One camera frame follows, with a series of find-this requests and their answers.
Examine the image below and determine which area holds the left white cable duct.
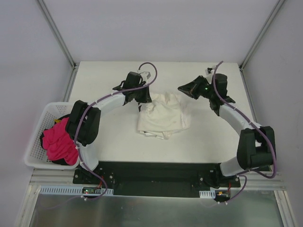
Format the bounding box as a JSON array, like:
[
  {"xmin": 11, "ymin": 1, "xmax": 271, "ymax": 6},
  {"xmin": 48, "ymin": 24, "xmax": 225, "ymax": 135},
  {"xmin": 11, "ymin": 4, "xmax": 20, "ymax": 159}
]
[{"xmin": 40, "ymin": 185, "xmax": 114, "ymax": 196}]

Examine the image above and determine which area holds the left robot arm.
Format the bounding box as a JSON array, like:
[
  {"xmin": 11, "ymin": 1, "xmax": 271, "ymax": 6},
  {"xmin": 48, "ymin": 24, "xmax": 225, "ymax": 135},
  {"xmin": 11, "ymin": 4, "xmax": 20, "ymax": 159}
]
[{"xmin": 65, "ymin": 71, "xmax": 152, "ymax": 184}]

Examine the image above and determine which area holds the white cable duct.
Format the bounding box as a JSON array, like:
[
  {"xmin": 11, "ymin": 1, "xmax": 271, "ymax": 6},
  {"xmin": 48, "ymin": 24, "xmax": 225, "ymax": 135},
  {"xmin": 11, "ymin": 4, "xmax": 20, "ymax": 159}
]
[
  {"xmin": 40, "ymin": 185, "xmax": 114, "ymax": 196},
  {"xmin": 199, "ymin": 190, "xmax": 216, "ymax": 199}
]

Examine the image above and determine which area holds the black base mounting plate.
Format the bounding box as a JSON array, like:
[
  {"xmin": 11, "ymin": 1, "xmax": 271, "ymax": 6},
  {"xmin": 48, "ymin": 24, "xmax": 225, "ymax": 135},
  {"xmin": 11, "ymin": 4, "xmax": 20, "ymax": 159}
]
[{"xmin": 73, "ymin": 161, "xmax": 241, "ymax": 198}]

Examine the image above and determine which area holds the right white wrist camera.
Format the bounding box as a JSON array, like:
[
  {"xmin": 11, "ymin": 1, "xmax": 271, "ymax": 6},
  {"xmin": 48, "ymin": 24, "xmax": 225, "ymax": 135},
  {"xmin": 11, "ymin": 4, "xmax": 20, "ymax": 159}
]
[{"xmin": 205, "ymin": 67, "xmax": 216, "ymax": 78}]

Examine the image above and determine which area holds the white plastic laundry basket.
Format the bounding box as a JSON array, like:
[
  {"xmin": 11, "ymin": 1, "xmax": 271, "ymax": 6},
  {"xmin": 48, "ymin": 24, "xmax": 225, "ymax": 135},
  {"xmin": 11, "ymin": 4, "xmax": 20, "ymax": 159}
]
[{"xmin": 24, "ymin": 101, "xmax": 81, "ymax": 170}]

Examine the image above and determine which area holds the aluminium frame post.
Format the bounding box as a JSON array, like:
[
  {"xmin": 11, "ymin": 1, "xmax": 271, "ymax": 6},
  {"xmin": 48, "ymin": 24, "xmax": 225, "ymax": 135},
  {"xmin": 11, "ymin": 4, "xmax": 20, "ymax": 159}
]
[
  {"xmin": 36, "ymin": 0, "xmax": 80, "ymax": 70},
  {"xmin": 239, "ymin": 0, "xmax": 287, "ymax": 71}
]

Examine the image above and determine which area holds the right white cable duct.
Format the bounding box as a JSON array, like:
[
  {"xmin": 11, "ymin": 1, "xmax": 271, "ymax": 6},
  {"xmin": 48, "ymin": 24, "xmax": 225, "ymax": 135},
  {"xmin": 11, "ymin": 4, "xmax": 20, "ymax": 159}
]
[{"xmin": 199, "ymin": 190, "xmax": 216, "ymax": 199}]

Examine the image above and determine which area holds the white black printed t shirt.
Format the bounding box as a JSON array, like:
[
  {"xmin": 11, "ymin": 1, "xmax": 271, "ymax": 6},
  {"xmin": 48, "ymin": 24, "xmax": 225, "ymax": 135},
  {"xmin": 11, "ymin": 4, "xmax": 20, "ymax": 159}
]
[{"xmin": 137, "ymin": 101, "xmax": 191, "ymax": 140}]

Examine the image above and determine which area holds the cream white t shirt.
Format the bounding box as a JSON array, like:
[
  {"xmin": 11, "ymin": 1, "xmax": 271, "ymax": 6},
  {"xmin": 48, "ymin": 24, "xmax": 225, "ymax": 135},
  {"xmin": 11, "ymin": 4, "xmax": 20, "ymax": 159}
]
[{"xmin": 136, "ymin": 91, "xmax": 191, "ymax": 140}]

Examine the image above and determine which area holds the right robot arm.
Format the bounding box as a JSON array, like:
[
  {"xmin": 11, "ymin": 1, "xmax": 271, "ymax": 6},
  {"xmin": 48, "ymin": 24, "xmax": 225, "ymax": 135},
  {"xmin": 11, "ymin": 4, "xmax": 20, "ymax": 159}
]
[{"xmin": 178, "ymin": 73, "xmax": 276, "ymax": 188}]

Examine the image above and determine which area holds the left aluminium frame post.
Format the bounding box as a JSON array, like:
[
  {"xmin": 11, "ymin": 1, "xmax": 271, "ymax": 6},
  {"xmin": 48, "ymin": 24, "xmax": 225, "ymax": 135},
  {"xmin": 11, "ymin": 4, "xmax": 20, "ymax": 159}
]
[{"xmin": 36, "ymin": 0, "xmax": 80, "ymax": 70}]

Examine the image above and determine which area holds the pink red t shirt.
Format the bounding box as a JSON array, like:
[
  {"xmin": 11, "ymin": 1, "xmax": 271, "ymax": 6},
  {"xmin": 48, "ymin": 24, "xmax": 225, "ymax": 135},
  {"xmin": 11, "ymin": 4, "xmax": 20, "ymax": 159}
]
[{"xmin": 42, "ymin": 117, "xmax": 80, "ymax": 166}]

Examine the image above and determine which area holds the right aluminium frame post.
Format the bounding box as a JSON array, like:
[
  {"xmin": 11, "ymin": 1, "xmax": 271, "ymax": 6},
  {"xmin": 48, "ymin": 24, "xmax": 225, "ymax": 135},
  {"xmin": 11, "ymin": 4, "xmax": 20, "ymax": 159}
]
[{"xmin": 239, "ymin": 0, "xmax": 287, "ymax": 71}]

